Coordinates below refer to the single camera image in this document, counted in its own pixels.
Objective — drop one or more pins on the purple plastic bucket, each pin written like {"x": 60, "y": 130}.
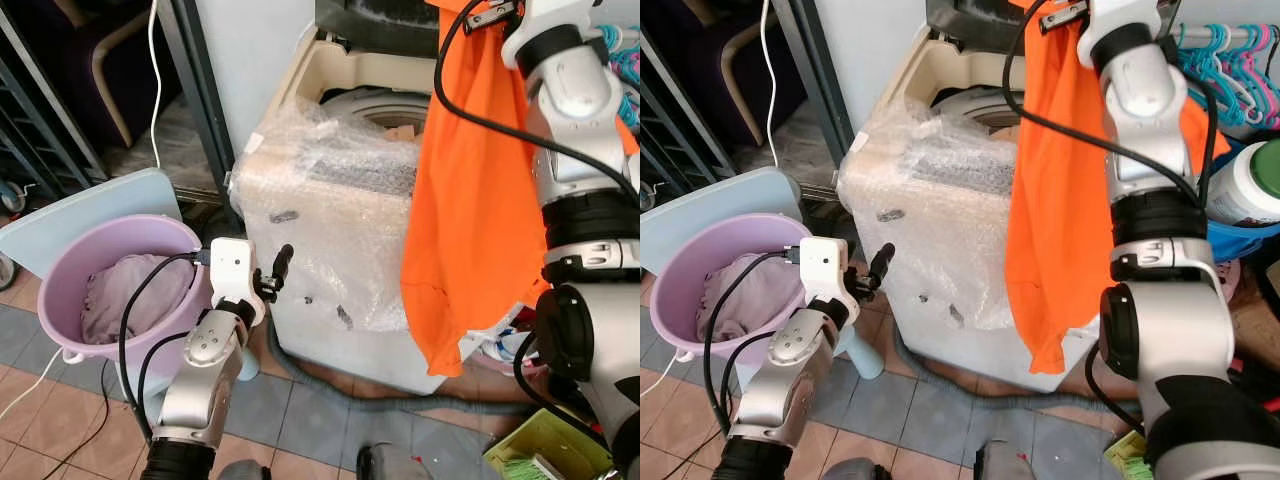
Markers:
{"x": 70, "y": 270}
{"x": 675, "y": 270}

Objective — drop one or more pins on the orange cloth garment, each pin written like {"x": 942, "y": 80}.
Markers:
{"x": 470, "y": 210}
{"x": 1060, "y": 210}

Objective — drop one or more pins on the pale lilac cloth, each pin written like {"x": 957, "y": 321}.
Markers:
{"x": 120, "y": 295}
{"x": 745, "y": 295}

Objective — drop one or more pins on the grey robot foot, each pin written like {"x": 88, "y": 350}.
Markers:
{"x": 1010, "y": 460}
{"x": 400, "y": 462}
{"x": 855, "y": 469}
{"x": 245, "y": 470}

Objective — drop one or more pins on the colourful plastic bag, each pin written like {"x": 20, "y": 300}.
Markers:
{"x": 505, "y": 340}

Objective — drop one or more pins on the pink plastic clothes hanger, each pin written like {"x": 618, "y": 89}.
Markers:
{"x": 630, "y": 68}
{"x": 1262, "y": 85}

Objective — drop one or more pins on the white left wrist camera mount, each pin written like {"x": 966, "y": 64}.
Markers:
{"x": 822, "y": 265}
{"x": 232, "y": 265}

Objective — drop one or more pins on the grey metal door frame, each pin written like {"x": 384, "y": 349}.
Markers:
{"x": 205, "y": 100}
{"x": 800, "y": 90}

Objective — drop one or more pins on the grey robot left foot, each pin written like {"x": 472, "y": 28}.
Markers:
{"x": 245, "y": 470}
{"x": 855, "y": 469}

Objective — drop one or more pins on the pale blue plastic stool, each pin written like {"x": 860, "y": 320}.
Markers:
{"x": 80, "y": 205}
{"x": 715, "y": 195}

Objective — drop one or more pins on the grey robot right foot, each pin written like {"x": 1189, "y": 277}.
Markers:
{"x": 400, "y": 462}
{"x": 1010, "y": 460}

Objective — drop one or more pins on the blue plastic basin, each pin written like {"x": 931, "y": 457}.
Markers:
{"x": 1245, "y": 240}

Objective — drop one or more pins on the white top-load washing machine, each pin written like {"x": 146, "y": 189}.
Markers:
{"x": 340, "y": 352}
{"x": 960, "y": 348}

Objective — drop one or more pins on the white jar green lid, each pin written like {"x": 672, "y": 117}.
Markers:
{"x": 1250, "y": 185}

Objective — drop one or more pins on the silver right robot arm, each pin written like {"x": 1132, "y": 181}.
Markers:
{"x": 580, "y": 110}
{"x": 1150, "y": 110}

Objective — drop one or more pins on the green plastic basket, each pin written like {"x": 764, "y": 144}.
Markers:
{"x": 1125, "y": 452}
{"x": 545, "y": 445}

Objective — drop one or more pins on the clear bubble wrap sheet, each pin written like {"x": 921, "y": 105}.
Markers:
{"x": 920, "y": 240}
{"x": 320, "y": 240}

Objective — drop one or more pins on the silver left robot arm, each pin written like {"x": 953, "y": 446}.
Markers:
{"x": 205, "y": 370}
{"x": 790, "y": 370}

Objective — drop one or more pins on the dark metal rack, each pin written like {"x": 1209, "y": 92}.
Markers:
{"x": 670, "y": 120}
{"x": 40, "y": 110}

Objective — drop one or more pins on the wooden chair dark cushion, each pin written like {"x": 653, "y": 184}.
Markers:
{"x": 105, "y": 70}
{"x": 715, "y": 70}

